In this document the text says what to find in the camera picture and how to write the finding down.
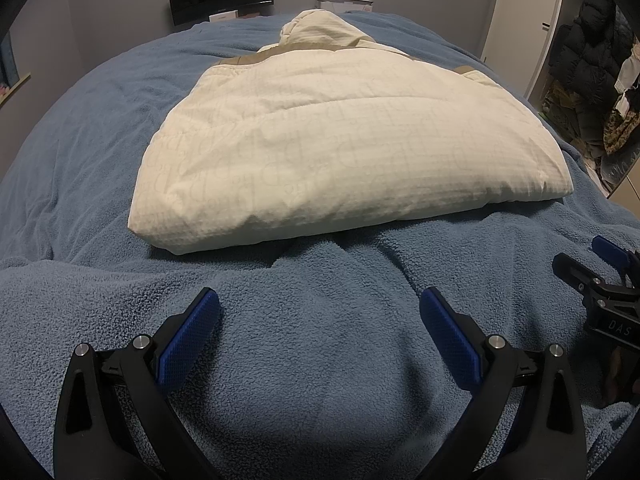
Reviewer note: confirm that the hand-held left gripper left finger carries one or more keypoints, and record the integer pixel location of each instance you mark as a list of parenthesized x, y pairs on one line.
[(187, 340)]

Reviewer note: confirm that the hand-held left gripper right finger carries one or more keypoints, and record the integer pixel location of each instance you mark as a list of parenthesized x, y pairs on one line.
[(450, 342)]

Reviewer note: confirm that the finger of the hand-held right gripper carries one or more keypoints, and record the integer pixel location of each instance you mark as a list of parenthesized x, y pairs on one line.
[(612, 252), (572, 269)]

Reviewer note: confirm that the white hooded jacket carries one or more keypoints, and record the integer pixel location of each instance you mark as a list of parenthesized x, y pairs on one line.
[(325, 150)]

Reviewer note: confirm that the person's right hand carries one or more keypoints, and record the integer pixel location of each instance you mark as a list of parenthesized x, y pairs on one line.
[(617, 375)]

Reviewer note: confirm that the blue fleece blanket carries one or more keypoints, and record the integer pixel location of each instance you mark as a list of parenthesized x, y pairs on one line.
[(300, 335)]

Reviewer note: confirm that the camouflage cloth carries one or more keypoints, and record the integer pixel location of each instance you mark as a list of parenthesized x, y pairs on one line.
[(622, 132)]

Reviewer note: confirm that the white hanging cloth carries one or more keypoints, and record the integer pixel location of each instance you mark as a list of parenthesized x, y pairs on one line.
[(627, 80)]

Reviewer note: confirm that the dark hanging puffer jacket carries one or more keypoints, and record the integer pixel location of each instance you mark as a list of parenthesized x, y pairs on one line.
[(590, 50)]

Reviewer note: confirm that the white door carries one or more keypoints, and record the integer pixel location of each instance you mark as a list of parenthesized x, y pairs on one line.
[(520, 10)]

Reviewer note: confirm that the wooden window sill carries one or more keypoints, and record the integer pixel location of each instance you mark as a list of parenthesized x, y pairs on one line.
[(14, 89)]

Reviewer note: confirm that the small white box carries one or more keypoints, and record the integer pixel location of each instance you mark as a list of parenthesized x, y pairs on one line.
[(223, 15)]

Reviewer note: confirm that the blue curtain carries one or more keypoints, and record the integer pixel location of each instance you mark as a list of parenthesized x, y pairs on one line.
[(7, 60)]

